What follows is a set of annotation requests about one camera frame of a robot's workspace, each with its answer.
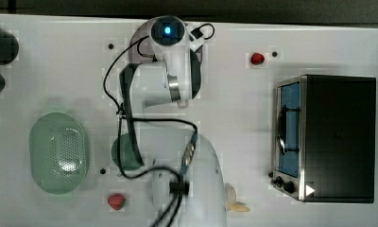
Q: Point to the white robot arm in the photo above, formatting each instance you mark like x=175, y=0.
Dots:
x=186, y=183

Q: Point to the green metal cup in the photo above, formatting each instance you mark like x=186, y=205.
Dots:
x=123, y=153

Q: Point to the red strawberry toy near oven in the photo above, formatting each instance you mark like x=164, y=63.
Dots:
x=257, y=58

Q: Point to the peeled banana toy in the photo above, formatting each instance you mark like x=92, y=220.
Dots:
x=232, y=204

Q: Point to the red strawberry toy near bowl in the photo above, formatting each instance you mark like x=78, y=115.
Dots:
x=116, y=201

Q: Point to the black toaster oven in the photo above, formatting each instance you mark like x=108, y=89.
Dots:
x=324, y=138

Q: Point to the green oval colander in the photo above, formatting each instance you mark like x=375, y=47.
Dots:
x=59, y=159

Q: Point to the black object at table edge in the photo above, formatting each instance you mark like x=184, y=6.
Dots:
x=9, y=47

